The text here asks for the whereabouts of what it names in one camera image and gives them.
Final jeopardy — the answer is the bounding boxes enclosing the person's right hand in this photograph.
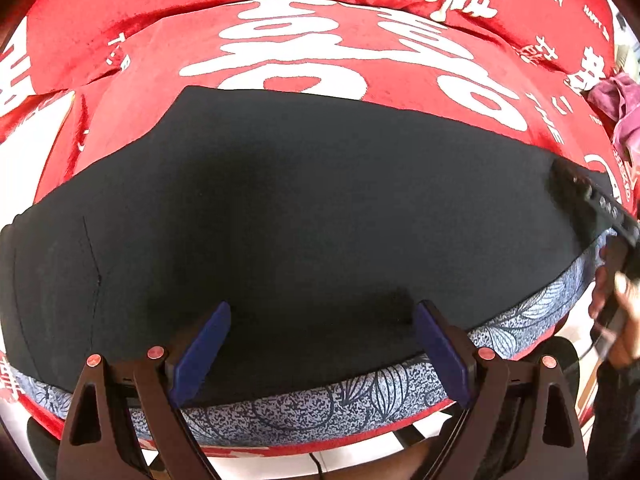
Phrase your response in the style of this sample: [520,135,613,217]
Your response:
[589,246,640,368]

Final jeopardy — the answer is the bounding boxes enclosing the pink cloth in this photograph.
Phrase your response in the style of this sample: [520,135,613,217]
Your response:
[587,72,640,155]

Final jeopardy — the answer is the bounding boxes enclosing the blue-grey patterned cloth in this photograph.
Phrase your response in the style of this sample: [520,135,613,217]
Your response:
[14,237,610,450]

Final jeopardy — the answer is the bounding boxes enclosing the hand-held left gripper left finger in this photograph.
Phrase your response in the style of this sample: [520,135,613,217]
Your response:
[56,301,233,480]

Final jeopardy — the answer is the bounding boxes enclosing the red printed blanket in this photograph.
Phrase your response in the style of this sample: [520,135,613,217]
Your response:
[0,0,640,463]

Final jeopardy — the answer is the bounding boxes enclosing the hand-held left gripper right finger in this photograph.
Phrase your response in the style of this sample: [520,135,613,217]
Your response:
[412,300,590,480]

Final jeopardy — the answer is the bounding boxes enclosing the person's right forearm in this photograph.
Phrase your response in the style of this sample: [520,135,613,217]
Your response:
[586,359,640,480]

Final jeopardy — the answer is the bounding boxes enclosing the black pants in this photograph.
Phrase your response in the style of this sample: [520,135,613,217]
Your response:
[0,85,617,407]

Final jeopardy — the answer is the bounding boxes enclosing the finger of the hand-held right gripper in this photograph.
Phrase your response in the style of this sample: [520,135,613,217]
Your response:
[550,160,640,247]

